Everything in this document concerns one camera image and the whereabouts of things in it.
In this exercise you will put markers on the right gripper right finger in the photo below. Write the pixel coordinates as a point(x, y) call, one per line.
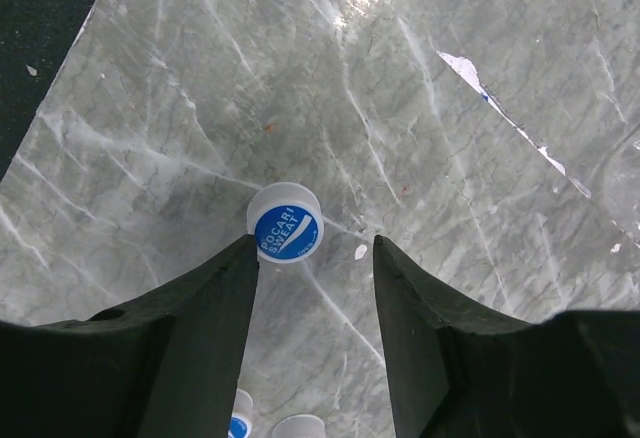
point(457, 368)

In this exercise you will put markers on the clear plastic bottle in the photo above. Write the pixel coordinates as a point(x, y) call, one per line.
point(617, 180)

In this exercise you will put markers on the blue white bottle cap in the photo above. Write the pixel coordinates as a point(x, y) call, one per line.
point(300, 426)
point(286, 221)
point(241, 422)

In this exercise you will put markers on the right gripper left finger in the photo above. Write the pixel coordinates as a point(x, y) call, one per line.
point(165, 364)

